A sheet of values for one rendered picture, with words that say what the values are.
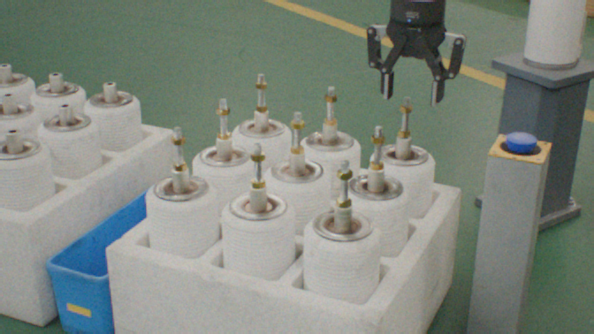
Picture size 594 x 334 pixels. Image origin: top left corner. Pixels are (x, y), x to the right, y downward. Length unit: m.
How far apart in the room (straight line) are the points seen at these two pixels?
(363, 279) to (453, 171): 0.80
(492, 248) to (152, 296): 0.47
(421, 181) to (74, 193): 0.53
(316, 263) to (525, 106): 0.64
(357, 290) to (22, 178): 0.53
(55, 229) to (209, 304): 0.31
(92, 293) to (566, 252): 0.82
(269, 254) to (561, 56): 0.69
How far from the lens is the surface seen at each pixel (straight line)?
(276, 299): 0.97
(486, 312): 1.17
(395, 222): 1.05
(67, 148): 1.29
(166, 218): 1.04
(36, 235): 1.20
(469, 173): 1.73
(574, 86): 1.47
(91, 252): 1.27
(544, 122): 1.46
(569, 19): 1.44
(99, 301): 1.17
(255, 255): 1.00
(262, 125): 1.24
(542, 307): 1.33
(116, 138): 1.39
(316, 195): 1.09
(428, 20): 1.07
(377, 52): 1.14
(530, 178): 1.05
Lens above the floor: 0.73
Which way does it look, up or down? 25 degrees down
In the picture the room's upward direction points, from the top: straight up
